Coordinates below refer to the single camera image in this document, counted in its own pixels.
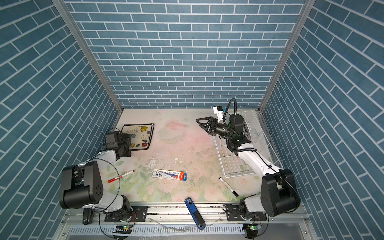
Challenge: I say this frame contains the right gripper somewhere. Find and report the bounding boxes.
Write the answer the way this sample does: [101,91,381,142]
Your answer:
[198,117,235,140]

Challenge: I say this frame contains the black square plate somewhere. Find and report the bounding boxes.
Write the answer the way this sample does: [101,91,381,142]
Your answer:
[122,123,155,151]

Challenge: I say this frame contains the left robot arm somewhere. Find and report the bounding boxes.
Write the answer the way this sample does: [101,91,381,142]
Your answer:
[60,131,135,225]

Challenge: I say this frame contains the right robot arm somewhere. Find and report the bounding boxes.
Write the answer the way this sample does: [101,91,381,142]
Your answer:
[196,98,301,219]

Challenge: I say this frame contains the blue white pen box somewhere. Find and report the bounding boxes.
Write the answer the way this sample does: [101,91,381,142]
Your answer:
[152,169,187,181]

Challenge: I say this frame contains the black white marker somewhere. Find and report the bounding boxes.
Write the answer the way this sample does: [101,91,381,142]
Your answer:
[219,177,239,197]

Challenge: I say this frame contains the red marker pen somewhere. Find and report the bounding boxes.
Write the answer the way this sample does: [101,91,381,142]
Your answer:
[108,170,135,184]

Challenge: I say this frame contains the blue black stapler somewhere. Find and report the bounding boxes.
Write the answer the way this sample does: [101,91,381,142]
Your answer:
[185,197,206,230]

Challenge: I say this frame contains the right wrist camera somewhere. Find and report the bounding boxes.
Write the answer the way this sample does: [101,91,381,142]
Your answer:
[213,106,224,122]

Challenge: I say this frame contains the white wire dish rack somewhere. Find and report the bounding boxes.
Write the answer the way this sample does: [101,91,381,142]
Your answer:
[213,109,283,178]

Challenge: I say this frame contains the aluminium mounting rail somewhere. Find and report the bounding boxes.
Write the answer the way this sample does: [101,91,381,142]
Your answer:
[54,203,316,240]

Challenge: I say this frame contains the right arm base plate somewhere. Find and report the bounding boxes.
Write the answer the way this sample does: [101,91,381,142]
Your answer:
[222,204,267,222]

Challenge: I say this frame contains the white slotted cable duct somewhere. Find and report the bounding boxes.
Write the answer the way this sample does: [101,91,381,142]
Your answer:
[68,224,245,237]

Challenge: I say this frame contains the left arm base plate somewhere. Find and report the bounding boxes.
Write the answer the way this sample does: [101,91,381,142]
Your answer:
[105,206,149,223]

